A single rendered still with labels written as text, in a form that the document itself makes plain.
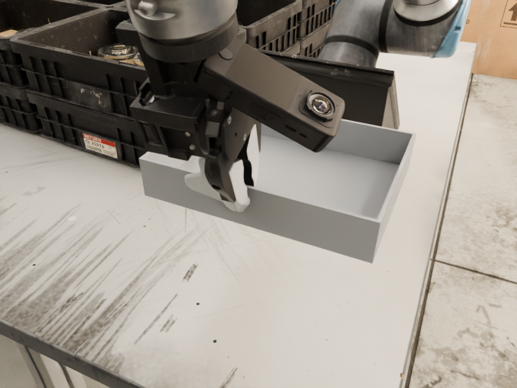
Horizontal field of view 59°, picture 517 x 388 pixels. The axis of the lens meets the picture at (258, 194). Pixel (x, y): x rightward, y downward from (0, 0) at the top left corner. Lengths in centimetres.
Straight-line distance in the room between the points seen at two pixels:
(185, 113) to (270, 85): 7
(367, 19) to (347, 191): 50
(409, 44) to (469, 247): 117
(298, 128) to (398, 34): 63
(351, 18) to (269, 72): 63
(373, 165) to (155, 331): 37
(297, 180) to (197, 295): 24
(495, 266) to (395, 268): 120
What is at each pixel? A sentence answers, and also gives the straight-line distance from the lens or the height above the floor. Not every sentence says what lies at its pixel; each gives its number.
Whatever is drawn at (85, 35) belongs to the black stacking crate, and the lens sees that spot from 121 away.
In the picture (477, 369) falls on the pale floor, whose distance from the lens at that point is 159.
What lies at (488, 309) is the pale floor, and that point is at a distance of 177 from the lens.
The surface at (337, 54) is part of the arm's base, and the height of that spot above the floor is 92.
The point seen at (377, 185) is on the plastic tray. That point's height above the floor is 90.
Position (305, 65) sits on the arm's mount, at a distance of 85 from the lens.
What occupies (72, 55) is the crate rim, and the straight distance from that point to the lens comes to 95.
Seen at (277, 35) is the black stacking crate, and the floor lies 87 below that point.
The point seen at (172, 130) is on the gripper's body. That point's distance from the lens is 39.
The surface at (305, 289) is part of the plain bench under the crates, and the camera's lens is 70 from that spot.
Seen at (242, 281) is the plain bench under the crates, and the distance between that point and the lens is 71.
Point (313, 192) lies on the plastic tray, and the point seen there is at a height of 90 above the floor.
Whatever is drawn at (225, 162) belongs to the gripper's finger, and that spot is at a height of 101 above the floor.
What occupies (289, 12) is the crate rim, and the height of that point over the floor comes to 92.
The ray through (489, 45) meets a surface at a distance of 375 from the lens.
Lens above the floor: 121
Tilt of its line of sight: 36 degrees down
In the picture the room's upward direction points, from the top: straight up
